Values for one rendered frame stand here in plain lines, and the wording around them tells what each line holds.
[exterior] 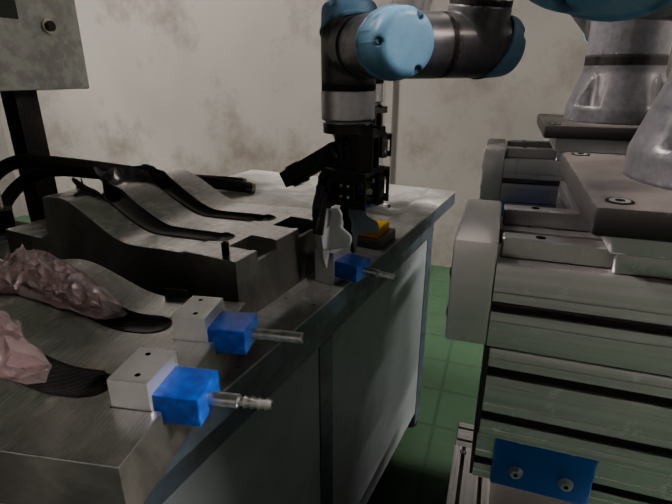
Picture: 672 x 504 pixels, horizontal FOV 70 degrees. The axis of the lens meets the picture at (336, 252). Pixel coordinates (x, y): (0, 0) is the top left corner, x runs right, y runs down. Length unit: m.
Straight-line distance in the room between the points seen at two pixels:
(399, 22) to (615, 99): 0.42
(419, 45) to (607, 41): 0.39
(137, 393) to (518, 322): 0.31
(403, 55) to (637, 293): 0.33
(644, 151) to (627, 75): 0.47
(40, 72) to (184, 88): 2.00
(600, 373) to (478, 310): 0.10
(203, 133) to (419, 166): 1.44
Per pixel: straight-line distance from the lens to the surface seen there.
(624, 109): 0.87
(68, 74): 1.52
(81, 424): 0.45
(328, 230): 0.70
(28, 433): 0.46
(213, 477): 0.68
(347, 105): 0.66
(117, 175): 0.94
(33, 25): 1.48
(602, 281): 0.40
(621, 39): 0.88
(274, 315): 0.67
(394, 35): 0.55
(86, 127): 3.99
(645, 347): 0.42
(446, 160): 2.82
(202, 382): 0.43
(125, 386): 0.43
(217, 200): 0.92
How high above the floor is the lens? 1.11
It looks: 21 degrees down
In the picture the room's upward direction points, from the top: straight up
